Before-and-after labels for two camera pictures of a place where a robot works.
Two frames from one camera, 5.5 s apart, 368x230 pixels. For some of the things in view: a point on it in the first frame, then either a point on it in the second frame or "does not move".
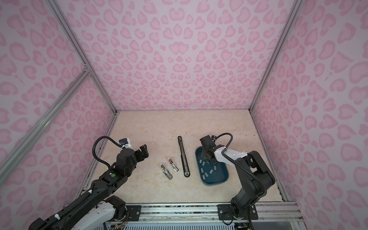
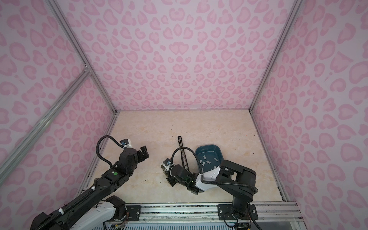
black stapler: (186, 169) does not move
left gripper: (142, 157) does not move
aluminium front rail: (279, 212) does not move
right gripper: (202, 153) -> (170, 181)
